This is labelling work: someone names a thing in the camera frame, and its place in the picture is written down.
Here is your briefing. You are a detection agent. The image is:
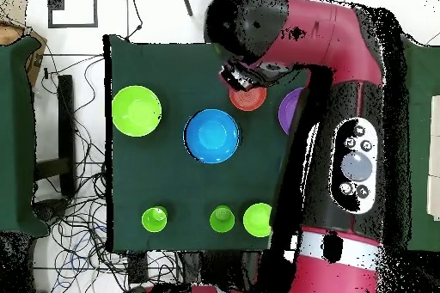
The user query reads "large blue bowl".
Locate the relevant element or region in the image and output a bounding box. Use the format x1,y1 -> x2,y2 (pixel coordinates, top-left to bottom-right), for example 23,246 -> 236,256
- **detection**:
183,108 -> 241,165

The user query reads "orange bowl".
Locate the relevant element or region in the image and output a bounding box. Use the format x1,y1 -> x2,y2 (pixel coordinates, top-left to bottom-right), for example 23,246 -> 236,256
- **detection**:
229,85 -> 268,113

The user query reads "dark green tablecloth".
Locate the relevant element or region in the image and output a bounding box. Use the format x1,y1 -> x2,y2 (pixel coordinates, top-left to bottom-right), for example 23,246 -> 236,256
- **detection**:
103,34 -> 310,253

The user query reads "purple bowl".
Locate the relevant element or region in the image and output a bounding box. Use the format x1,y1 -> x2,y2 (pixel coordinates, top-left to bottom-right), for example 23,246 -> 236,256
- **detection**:
278,87 -> 305,137

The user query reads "small light green bowl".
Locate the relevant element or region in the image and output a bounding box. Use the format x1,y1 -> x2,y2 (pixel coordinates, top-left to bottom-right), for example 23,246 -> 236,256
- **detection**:
242,202 -> 274,238

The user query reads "large green bowl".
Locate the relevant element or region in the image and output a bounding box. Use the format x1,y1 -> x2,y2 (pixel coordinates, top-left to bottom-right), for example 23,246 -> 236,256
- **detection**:
111,85 -> 162,138

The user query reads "green stepped cup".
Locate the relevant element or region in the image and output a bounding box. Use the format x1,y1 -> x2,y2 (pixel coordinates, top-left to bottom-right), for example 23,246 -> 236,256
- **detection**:
141,205 -> 168,234

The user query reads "black tripod leg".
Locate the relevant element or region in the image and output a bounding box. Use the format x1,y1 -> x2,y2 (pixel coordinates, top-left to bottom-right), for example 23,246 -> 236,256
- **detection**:
178,0 -> 194,18

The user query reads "black floor stand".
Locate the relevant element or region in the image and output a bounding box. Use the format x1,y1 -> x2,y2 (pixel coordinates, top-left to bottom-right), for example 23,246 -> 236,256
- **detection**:
34,74 -> 77,198

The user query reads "grey stand base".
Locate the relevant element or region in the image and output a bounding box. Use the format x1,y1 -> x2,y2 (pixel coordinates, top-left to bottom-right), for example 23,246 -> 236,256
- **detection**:
32,198 -> 70,226

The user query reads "green cloth side table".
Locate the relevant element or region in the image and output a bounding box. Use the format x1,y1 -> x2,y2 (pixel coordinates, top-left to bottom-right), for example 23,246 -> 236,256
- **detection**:
401,36 -> 440,253
0,36 -> 50,238

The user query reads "brown cardboard box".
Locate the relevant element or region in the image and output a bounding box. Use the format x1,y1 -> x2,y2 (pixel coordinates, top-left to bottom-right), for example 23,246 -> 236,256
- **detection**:
0,23 -> 48,85

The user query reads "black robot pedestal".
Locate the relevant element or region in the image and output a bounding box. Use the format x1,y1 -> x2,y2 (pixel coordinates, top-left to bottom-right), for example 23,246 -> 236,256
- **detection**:
178,250 -> 264,290

